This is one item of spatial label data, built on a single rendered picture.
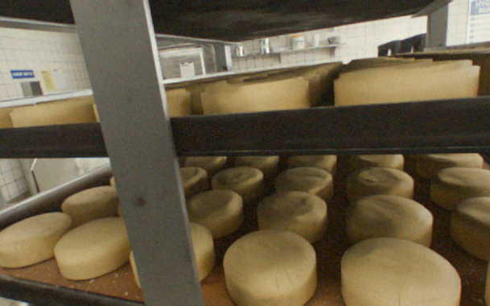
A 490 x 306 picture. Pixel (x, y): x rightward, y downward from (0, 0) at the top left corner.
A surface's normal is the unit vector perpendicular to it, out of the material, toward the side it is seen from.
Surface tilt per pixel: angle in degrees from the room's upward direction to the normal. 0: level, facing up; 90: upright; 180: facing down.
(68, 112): 90
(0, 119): 90
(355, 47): 90
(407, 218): 0
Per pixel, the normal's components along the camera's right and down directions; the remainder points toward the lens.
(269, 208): -0.11, -0.96
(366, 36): -0.07, 0.27
